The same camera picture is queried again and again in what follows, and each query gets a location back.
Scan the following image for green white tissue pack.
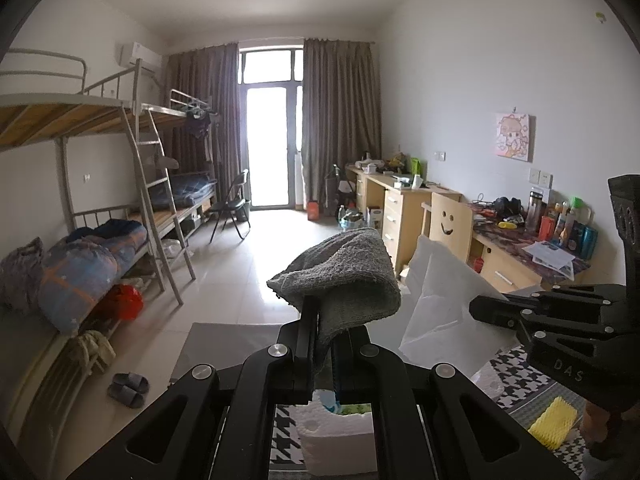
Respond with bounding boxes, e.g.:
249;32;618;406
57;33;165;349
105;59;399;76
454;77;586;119
340;403;372;416

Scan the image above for white plastic bag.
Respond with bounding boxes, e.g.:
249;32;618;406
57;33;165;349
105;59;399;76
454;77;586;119
367;235;518;377

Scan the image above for grey towel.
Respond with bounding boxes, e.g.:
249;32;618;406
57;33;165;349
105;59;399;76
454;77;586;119
267;228;401;370

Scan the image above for wooden desk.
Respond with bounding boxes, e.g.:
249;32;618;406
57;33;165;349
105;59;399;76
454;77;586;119
347;166;589;292

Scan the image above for printed paper sheets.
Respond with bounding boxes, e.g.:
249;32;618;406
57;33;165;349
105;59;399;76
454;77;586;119
523;242;575;281

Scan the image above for white foam box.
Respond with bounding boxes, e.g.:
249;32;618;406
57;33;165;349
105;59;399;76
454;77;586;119
293;358;507;478

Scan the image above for houndstooth tablecloth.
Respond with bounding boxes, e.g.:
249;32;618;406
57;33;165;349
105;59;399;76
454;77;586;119
169;320;601;480

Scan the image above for yellow foam net sleeve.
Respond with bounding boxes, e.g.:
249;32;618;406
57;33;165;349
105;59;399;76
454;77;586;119
528;396;578;451

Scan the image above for wooden smiley face chair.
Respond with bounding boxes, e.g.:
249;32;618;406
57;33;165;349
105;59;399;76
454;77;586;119
422;193;473;262

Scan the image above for teal bottle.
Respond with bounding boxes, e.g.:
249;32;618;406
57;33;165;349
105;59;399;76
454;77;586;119
580;226;599;260

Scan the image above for grey slippers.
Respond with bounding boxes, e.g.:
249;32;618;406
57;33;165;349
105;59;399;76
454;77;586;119
107;373;150;408

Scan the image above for small trash bin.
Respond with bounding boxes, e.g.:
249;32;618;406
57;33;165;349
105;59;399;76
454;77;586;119
337;205;366;231

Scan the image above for red plastic bag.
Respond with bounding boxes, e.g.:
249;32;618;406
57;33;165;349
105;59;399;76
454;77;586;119
92;284;144;321

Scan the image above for black folding chair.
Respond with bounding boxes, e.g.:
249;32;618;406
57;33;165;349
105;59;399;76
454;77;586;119
207;169;250;243

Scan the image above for blue plaid quilt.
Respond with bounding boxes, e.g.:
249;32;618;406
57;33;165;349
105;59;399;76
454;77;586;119
38;219;148;336

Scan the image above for metal bunk bed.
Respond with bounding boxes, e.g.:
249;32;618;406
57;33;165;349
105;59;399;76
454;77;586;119
1;48;216;313

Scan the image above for right brown curtain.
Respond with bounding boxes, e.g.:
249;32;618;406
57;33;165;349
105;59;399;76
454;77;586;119
302;38;382;207

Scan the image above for brown curtain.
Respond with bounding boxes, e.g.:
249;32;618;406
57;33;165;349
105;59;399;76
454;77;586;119
302;38;382;207
163;42;246;196

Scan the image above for glass balcony door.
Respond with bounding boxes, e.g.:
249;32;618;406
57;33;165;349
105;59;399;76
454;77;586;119
238;44;304;209

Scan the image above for left brown curtain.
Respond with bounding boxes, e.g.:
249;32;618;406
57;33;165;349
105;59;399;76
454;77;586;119
163;42;246;196

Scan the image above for white air conditioner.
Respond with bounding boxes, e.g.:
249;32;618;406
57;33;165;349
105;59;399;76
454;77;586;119
119;42;163;72

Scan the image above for pink anime wall picture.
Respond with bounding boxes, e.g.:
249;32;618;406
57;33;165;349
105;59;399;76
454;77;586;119
495;112;530;162

